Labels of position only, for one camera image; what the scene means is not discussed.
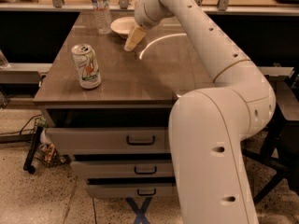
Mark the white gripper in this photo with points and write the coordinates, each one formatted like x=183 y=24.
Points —
x=146 y=19

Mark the white paper bowl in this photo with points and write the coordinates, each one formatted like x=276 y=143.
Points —
x=123 y=26

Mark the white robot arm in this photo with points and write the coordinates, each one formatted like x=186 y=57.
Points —
x=207 y=126

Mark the clear plastic water bottle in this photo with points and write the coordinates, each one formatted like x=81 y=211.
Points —
x=102 y=16

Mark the white 7up soda can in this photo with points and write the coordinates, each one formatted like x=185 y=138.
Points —
x=84 y=60

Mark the grey drawer cabinet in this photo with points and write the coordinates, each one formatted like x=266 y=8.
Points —
x=138 y=88

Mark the top grey drawer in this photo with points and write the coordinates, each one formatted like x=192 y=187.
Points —
x=88 y=141

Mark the grey drawer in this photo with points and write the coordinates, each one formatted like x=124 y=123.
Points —
x=122 y=169
x=88 y=141
x=132 y=190

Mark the middle grey drawer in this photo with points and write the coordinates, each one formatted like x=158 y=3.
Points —
x=122 y=169

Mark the bottom grey drawer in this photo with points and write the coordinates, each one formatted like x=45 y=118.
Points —
x=132 y=190

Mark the black wire cart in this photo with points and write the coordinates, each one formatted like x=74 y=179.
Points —
x=42 y=149

